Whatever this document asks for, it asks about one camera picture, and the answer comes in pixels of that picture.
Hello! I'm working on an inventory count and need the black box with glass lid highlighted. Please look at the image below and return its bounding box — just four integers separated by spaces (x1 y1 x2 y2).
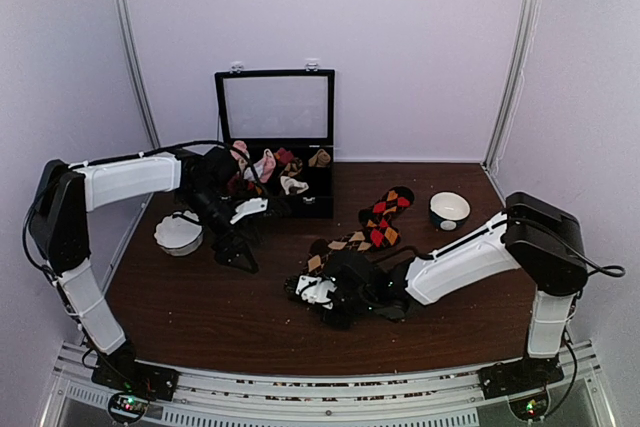
214 69 336 219

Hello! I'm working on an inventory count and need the brown patterned rolled sock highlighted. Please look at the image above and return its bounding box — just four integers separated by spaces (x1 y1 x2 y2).
281 157 304 178

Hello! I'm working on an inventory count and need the tan rolled sock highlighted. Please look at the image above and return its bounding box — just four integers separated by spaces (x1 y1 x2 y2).
308 148 332 168

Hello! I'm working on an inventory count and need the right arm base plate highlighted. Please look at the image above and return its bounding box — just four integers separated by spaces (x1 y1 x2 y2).
477 355 564 399

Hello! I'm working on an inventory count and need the pink rolled sock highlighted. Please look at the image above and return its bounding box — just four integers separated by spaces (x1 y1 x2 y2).
231 140 250 170

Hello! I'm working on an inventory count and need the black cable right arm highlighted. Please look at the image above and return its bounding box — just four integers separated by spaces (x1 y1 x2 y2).
504 206 627 278

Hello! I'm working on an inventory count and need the dark red rolled sock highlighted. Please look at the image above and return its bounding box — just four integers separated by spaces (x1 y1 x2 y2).
274 147 295 166

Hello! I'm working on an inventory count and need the aluminium frame post left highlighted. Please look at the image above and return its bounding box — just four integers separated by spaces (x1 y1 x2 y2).
114 0 160 148

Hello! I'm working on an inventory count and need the aluminium frame post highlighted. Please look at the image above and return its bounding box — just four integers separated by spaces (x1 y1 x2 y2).
114 0 160 148
483 0 540 175

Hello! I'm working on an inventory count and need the red orange argyle sock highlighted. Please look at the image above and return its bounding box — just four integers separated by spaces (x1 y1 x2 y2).
358 186 415 251

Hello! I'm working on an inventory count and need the white bowl dark outside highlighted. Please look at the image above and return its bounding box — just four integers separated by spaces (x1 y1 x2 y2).
429 192 471 231

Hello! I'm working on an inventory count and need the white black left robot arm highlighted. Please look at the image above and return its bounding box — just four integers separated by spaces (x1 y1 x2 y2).
22 140 274 391

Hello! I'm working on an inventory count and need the beige brown argyle sock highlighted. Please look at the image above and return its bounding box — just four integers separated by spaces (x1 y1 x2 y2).
301 230 373 277

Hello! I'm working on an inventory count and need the white pink sock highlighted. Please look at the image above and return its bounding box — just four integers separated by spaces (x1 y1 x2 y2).
243 149 277 183

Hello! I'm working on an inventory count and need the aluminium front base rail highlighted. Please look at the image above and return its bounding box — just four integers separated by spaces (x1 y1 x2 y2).
39 339 616 427

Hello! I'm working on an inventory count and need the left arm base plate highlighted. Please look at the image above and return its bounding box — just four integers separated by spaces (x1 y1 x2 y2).
91 338 179 401

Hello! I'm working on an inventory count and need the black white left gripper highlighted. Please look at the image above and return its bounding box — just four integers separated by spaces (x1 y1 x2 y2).
179 185 263 274

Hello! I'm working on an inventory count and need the red brown sock in box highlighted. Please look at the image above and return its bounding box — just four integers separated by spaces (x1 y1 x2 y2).
226 174 263 197

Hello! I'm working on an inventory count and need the white sock in box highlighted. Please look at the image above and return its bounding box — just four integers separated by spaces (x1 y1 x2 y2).
280 176 309 196

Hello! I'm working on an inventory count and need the white fluted bowl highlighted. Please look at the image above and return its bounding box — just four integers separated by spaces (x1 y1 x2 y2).
154 211 204 257

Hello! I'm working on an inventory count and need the aluminium frame post right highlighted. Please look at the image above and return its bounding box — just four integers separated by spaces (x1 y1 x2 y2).
483 0 540 175

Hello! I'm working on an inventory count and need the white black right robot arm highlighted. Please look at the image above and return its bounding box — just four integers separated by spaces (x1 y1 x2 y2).
284 186 588 389

